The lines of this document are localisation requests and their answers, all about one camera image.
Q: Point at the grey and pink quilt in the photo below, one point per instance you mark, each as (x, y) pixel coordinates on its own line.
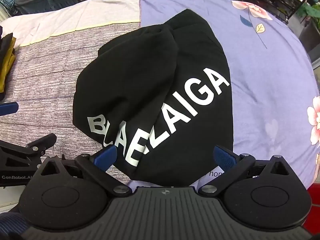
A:
(50, 75)

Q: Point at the red object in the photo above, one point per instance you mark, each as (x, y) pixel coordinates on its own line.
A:
(314, 205)

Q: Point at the purple floral bedsheet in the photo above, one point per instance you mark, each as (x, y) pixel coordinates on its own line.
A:
(270, 85)

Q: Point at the white paper label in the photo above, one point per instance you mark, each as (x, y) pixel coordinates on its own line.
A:
(212, 176)

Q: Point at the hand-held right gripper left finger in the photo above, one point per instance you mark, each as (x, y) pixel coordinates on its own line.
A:
(107, 156)

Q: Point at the black zip jacket white print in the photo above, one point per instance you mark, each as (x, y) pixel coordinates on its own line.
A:
(160, 87)

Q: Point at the dark blue striped cloth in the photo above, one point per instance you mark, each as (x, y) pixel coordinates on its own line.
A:
(10, 226)

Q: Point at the yellow and black garment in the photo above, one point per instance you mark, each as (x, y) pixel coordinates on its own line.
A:
(6, 65)

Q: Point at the green potted plant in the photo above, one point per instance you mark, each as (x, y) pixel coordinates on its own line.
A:
(311, 10)

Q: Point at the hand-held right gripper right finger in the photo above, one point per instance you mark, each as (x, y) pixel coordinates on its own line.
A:
(223, 158)

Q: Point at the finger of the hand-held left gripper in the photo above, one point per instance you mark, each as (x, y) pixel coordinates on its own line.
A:
(8, 108)
(42, 141)

